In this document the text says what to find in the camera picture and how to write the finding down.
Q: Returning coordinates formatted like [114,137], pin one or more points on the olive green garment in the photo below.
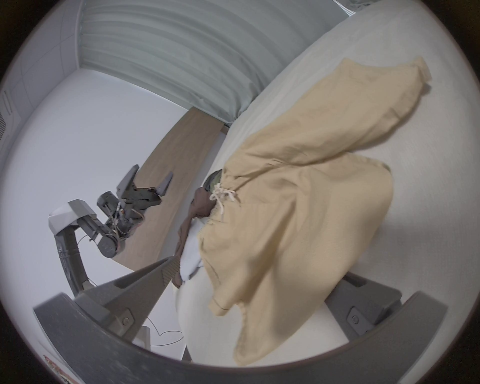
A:
[213,180]

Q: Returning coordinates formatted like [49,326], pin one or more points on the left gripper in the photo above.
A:
[144,195]

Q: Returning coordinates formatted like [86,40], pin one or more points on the bed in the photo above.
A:
[420,187]

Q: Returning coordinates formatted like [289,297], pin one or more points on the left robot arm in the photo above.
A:
[71,217]

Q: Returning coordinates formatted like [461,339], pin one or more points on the tan shorts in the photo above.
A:
[300,210]

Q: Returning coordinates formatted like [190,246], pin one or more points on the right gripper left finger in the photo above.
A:
[142,296]

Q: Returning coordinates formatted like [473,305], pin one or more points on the brown garment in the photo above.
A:
[200,205]

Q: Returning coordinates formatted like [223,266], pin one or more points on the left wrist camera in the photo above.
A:
[108,200]

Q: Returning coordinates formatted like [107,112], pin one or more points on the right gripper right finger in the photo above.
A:
[360,303]

